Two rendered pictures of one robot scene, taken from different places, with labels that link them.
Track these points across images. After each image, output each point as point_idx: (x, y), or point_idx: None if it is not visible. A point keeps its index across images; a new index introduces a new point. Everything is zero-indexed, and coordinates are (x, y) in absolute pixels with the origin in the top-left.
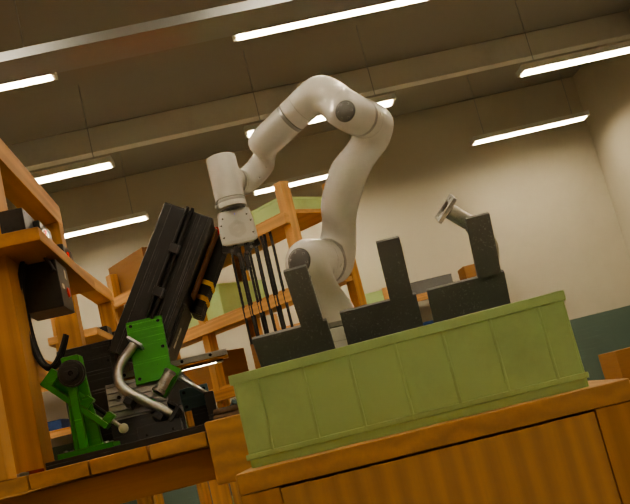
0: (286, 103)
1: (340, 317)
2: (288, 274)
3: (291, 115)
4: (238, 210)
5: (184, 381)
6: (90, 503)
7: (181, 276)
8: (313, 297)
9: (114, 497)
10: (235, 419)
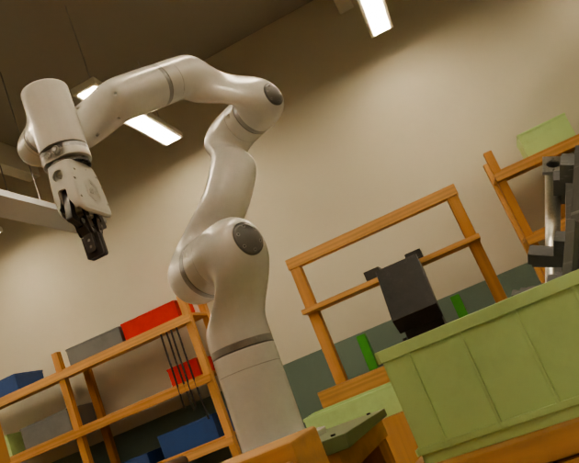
0: (168, 64)
1: (269, 329)
2: None
3: (175, 80)
4: (87, 168)
5: None
6: None
7: None
8: None
9: None
10: (308, 439)
